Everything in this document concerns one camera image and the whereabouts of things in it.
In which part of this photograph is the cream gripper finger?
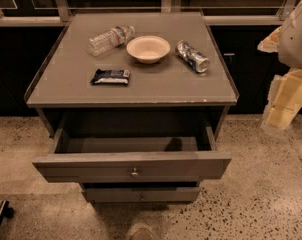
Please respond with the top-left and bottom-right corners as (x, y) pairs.
(261, 68), (302, 132)
(257, 27), (281, 53)

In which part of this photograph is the grey top drawer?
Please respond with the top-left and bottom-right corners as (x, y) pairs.
(32, 127), (232, 184)

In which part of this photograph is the grey drawer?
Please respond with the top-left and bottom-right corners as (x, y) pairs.
(32, 127), (232, 184)
(83, 187), (200, 203)

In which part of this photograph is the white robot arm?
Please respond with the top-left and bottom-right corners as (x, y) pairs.
(257, 0), (302, 134)

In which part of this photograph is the grey bottom drawer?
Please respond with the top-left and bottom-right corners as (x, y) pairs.
(83, 187), (200, 203)

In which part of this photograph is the grey wooden drawer cabinet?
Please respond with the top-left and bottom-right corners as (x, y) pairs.
(25, 13), (238, 191)

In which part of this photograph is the round metal top drawer knob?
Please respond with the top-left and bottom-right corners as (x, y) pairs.
(130, 168), (139, 178)

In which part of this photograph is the crushed silver blue can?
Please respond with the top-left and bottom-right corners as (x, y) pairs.
(175, 40), (210, 73)

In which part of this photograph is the white paper bowl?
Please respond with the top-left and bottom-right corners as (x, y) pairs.
(126, 36), (170, 64)

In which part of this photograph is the dark blue snack packet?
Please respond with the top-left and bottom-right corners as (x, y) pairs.
(90, 69), (130, 85)

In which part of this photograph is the clear plastic water bottle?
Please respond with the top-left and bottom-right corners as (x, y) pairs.
(88, 25), (135, 56)

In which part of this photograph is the metal glass railing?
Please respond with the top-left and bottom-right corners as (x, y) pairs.
(0, 0), (301, 26)

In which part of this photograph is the black object at floor edge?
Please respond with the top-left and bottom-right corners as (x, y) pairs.
(0, 200), (14, 227)

